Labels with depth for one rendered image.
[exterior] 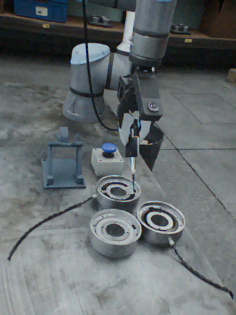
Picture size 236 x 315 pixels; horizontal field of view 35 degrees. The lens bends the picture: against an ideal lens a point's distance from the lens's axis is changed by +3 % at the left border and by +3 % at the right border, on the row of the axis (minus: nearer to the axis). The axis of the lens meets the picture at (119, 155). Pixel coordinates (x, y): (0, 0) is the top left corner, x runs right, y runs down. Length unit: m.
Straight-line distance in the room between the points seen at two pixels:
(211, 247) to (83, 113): 1.18
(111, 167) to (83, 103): 0.33
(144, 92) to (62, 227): 0.33
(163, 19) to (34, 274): 0.52
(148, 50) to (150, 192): 0.36
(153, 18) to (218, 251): 1.54
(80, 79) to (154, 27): 0.48
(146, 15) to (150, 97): 0.15
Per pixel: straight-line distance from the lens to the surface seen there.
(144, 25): 0.77
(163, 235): 0.77
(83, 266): 0.73
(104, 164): 0.94
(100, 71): 1.18
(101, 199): 0.83
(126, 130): 0.84
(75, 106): 1.23
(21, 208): 0.84
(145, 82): 0.79
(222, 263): 2.05
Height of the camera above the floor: 1.33
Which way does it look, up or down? 30 degrees down
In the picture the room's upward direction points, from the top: 10 degrees clockwise
